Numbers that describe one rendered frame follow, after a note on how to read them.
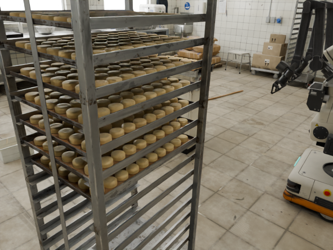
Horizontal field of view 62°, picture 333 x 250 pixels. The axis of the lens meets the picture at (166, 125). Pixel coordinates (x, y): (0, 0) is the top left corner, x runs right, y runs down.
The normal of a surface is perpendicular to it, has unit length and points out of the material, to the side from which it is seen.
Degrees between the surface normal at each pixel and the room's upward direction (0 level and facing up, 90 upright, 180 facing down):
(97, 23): 90
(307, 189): 90
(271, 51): 93
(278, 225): 0
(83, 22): 90
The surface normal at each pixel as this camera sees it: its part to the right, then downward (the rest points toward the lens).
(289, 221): 0.03, -0.91
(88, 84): 0.79, 0.27
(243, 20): -0.68, 0.29
